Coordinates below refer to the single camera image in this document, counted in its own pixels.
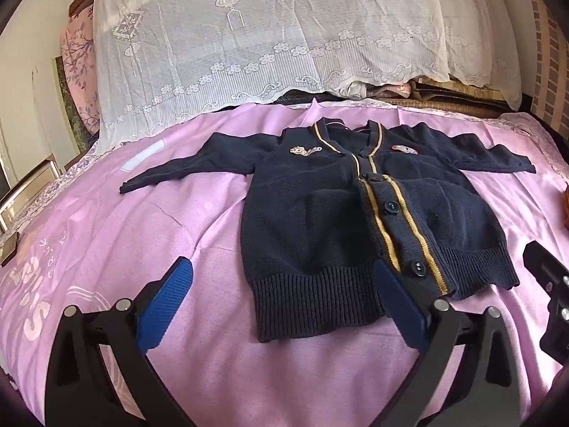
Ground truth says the pink floral cloth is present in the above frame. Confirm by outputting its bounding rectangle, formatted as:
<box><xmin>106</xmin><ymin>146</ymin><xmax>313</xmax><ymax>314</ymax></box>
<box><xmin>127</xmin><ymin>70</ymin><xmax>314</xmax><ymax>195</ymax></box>
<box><xmin>60</xmin><ymin>9</ymin><xmax>101</xmax><ymax>136</ymax></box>

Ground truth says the navy knit cardigan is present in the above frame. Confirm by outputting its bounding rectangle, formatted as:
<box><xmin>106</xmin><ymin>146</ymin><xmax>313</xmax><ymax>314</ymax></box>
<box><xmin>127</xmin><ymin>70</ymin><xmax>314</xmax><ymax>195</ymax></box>
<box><xmin>119</xmin><ymin>117</ymin><xmax>537</xmax><ymax>344</ymax></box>

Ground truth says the small brown box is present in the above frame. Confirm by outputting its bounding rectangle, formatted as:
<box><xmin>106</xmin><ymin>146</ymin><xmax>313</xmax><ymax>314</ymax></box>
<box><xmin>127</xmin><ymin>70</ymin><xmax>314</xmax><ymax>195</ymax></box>
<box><xmin>0</xmin><ymin>231</ymin><xmax>21</xmax><ymax>268</ymax></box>

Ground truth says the lavender floral bed sheet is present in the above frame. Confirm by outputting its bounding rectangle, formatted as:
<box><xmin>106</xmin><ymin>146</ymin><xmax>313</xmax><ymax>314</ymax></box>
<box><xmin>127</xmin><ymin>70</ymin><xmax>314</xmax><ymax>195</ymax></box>
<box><xmin>9</xmin><ymin>98</ymin><xmax>569</xmax><ymax>232</ymax></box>

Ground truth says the checkered curtain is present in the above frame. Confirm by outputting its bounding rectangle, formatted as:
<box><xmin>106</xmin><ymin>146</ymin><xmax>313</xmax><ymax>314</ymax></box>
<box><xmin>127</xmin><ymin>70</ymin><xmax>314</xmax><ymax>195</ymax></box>
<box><xmin>527</xmin><ymin>0</ymin><xmax>569</xmax><ymax>136</ymax></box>

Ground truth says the silver frame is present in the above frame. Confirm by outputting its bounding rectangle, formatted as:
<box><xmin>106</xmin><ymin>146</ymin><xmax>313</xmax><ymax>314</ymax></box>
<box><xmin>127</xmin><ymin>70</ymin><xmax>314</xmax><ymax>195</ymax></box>
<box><xmin>0</xmin><ymin>153</ymin><xmax>60</xmax><ymax>233</ymax></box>

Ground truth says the white lace cloth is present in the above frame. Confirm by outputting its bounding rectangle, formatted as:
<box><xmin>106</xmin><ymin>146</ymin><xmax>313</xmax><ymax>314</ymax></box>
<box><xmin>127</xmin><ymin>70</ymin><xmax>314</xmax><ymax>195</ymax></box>
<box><xmin>92</xmin><ymin>0</ymin><xmax>523</xmax><ymax>156</ymax></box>

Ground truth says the folded pink quilt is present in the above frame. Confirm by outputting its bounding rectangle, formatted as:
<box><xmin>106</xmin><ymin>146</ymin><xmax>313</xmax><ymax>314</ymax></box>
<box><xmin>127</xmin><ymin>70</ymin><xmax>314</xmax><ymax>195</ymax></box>
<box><xmin>347</xmin><ymin>81</ymin><xmax>414</xmax><ymax>99</ymax></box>

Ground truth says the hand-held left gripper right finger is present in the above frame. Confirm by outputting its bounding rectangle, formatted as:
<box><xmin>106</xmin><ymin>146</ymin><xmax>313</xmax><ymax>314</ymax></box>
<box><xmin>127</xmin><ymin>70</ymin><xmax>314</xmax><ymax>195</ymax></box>
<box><xmin>374</xmin><ymin>258</ymin><xmax>523</xmax><ymax>427</ymax></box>

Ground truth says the pink blanket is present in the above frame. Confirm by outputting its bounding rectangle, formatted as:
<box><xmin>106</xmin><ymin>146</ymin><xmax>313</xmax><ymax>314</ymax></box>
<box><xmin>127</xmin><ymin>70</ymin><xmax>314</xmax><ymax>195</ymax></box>
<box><xmin>0</xmin><ymin>100</ymin><xmax>569</xmax><ymax>427</ymax></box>

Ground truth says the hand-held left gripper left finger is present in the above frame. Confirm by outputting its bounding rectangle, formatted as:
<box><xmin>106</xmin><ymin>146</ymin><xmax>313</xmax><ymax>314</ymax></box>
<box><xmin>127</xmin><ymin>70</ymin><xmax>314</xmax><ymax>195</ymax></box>
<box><xmin>44</xmin><ymin>257</ymin><xmax>196</xmax><ymax>427</ymax></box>

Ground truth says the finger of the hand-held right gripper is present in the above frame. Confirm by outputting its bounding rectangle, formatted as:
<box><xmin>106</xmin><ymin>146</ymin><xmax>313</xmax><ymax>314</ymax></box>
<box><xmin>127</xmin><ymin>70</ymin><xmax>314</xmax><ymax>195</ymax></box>
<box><xmin>522</xmin><ymin>240</ymin><xmax>569</xmax><ymax>365</ymax></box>

